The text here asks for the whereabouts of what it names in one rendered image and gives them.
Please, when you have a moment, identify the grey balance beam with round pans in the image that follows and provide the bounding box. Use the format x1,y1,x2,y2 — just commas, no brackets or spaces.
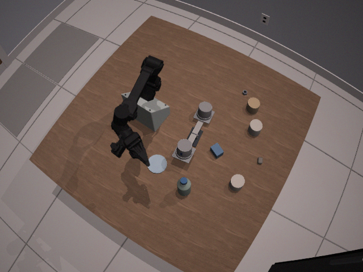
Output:
172,109,214,163

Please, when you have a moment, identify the tan cylinder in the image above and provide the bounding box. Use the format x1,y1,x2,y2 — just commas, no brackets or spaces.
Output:
246,97,260,114

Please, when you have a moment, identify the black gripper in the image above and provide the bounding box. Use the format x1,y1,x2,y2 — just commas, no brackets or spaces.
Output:
118,126,150,166

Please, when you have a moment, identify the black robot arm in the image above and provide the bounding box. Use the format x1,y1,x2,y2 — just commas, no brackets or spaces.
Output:
110,55,164,158

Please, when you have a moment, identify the grey round dish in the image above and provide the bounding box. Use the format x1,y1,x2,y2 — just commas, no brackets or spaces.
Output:
148,155,167,174

